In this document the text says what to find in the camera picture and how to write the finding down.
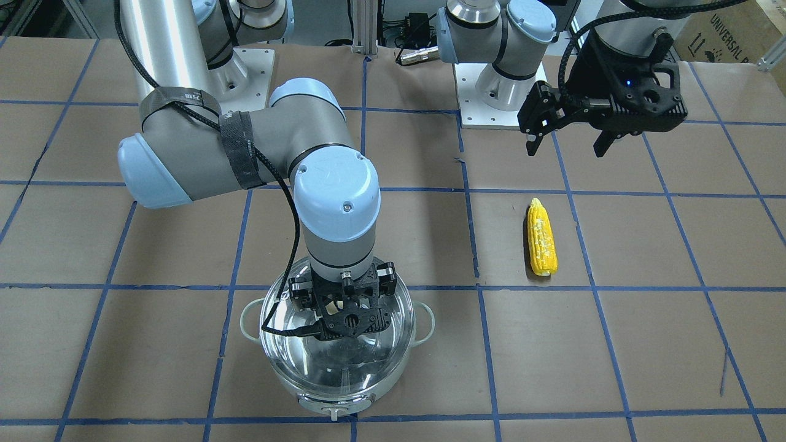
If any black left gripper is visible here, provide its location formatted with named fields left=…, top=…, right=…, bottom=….
left=518, top=31, right=688, bottom=158

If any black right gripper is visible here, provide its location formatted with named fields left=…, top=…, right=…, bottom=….
left=289, top=261, right=397, bottom=341

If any glass pot lid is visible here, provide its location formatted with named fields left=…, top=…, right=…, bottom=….
left=259, top=258, right=416, bottom=401

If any yellow corn cob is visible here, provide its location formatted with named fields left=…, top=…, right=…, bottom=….
left=526, top=198, right=559, bottom=277

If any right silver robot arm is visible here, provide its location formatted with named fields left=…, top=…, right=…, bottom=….
left=114, top=1, right=397, bottom=341

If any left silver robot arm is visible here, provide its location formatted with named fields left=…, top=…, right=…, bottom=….
left=436, top=1, right=688, bottom=157

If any pale green steel pot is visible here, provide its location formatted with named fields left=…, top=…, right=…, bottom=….
left=241, top=298, right=435, bottom=421

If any cardboard box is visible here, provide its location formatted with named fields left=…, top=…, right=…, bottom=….
left=675, top=1, right=785, bottom=63

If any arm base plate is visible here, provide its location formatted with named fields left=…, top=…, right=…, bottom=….
left=209, top=48, right=275, bottom=111
left=454, top=63, right=547, bottom=131

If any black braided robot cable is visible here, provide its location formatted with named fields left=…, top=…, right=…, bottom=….
left=114, top=0, right=320, bottom=338

